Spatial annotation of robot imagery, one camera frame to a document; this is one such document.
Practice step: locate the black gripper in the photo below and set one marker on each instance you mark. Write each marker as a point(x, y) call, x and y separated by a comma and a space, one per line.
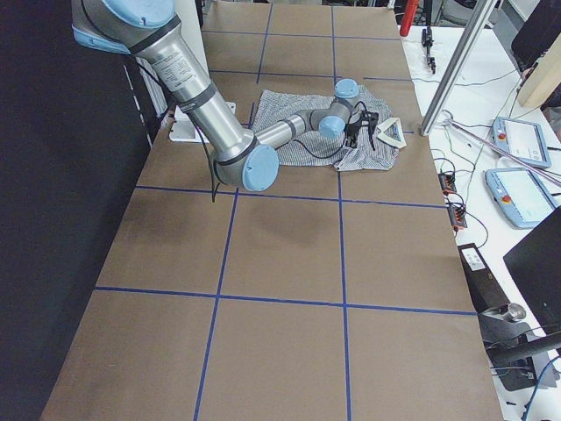
point(353, 130)

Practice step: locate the striped polo shirt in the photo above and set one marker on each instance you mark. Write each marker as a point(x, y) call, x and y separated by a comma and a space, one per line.
point(311, 149)

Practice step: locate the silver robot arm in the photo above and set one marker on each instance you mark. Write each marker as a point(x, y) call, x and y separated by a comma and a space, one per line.
point(151, 30)

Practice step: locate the upper orange connector block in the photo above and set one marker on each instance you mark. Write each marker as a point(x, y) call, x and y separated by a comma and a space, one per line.
point(447, 183)

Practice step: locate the orange connector block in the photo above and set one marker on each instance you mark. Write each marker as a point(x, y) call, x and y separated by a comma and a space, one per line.
point(457, 217)
point(447, 183)

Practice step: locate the black tripod stick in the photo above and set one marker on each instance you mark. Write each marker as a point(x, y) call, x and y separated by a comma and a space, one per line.
point(427, 43)

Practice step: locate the lower orange connector block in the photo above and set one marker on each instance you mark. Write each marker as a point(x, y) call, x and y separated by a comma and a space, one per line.
point(457, 217)

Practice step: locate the red cylinder object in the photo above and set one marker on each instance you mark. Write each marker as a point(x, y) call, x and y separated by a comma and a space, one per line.
point(408, 17)

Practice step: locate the upper teach pendant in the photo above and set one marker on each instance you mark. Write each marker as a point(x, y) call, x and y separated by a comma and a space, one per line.
point(523, 139)

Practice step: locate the teach pendant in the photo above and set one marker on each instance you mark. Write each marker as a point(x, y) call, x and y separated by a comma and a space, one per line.
point(521, 196)
point(523, 139)

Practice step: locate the lower teach pendant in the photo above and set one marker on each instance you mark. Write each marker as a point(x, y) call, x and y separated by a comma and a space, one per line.
point(521, 196)

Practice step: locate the black box with label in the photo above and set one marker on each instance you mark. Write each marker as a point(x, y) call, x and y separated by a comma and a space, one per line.
point(485, 291)

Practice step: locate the wooden board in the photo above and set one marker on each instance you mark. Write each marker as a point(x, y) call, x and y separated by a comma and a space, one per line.
point(543, 80)

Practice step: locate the black monitor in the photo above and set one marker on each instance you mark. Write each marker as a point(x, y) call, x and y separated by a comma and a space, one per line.
point(534, 265)

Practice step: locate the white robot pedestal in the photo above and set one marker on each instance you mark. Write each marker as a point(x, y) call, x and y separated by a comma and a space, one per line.
point(182, 128)

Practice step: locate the aluminium frame post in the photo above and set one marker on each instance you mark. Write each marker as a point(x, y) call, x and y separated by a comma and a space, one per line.
point(466, 43)

